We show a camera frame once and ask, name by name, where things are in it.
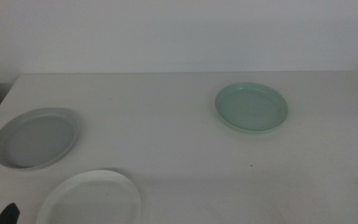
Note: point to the pale green shallow bowl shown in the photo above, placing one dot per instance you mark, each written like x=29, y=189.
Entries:
x=253, y=109

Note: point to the white shallow bowl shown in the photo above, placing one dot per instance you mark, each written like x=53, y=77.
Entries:
x=89, y=202

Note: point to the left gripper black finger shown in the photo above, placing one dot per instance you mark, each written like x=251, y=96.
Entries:
x=9, y=216

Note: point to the grey shallow bowl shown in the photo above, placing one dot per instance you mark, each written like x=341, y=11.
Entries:
x=36, y=140

